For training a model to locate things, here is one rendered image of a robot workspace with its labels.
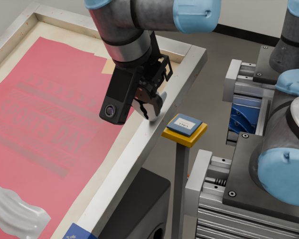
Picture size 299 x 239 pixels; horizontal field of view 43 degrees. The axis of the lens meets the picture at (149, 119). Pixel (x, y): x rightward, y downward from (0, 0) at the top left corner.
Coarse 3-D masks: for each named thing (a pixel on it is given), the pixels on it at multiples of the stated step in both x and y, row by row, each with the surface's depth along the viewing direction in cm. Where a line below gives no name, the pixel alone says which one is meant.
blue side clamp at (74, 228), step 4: (72, 224) 71; (76, 224) 71; (72, 228) 70; (76, 228) 70; (80, 228) 70; (68, 232) 70; (72, 232) 70; (76, 232) 70; (80, 232) 69; (84, 232) 69; (88, 232) 68; (64, 236) 70; (68, 236) 70; (72, 236) 69; (76, 236) 69; (80, 236) 69; (84, 236) 68; (88, 236) 68; (92, 236) 69
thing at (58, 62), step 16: (32, 48) 107; (48, 48) 106; (64, 48) 104; (16, 64) 105; (32, 64) 104; (48, 64) 102; (64, 64) 101; (80, 64) 99; (16, 80) 102; (64, 80) 98; (0, 96) 100; (0, 160) 88
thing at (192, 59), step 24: (24, 24) 109; (72, 24) 104; (0, 48) 105; (168, 48) 91; (192, 48) 89; (192, 72) 85; (168, 96) 83; (144, 120) 81; (168, 120) 83; (144, 144) 78; (120, 168) 76; (96, 192) 74; (120, 192) 75; (96, 216) 72
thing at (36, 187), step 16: (96, 64) 98; (80, 80) 96; (96, 80) 95; (96, 96) 92; (112, 128) 86; (96, 144) 85; (112, 144) 84; (16, 160) 87; (80, 160) 83; (96, 160) 82; (0, 176) 86; (16, 176) 85; (32, 176) 84; (48, 176) 83; (80, 176) 81; (16, 192) 83; (32, 192) 82; (48, 192) 81; (64, 192) 80; (80, 192) 79; (48, 208) 79; (64, 208) 78; (48, 224) 77
